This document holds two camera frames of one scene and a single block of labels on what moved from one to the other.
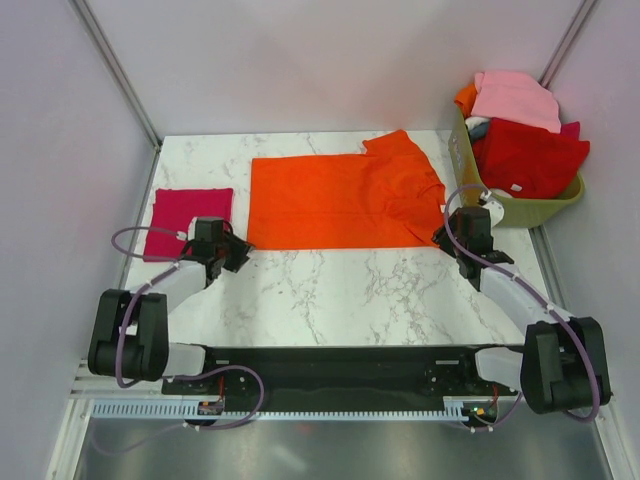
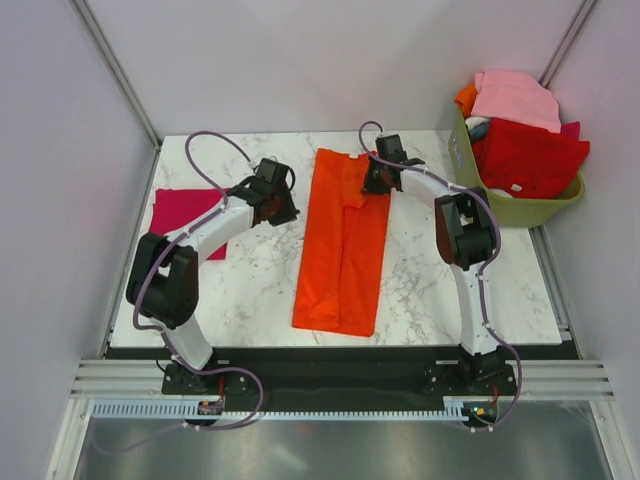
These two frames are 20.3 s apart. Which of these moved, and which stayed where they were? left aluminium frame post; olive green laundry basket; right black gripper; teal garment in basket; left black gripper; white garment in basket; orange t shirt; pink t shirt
Moved: orange t shirt; left black gripper; right black gripper
Stayed: olive green laundry basket; left aluminium frame post; white garment in basket; teal garment in basket; pink t shirt
